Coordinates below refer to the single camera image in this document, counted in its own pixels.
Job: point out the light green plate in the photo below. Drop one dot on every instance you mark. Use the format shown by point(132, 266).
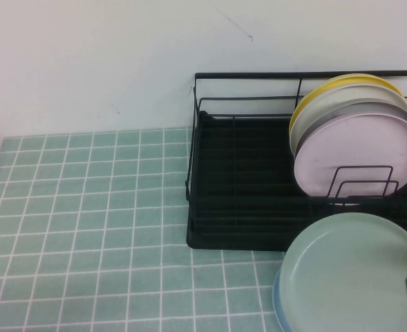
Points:
point(345, 269)

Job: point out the light blue plate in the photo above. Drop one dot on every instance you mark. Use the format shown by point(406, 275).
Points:
point(276, 301)

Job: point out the pink plate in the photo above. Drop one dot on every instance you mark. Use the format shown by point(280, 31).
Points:
point(355, 145)

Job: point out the grey plate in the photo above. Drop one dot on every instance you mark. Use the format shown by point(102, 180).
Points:
point(355, 108)

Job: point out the white plate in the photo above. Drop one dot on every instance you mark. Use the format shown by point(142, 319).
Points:
point(327, 103)

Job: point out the yellow plate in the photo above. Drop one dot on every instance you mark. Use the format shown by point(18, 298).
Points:
point(327, 82)

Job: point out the green checkered tablecloth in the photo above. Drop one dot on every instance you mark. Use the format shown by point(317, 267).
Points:
point(103, 224)

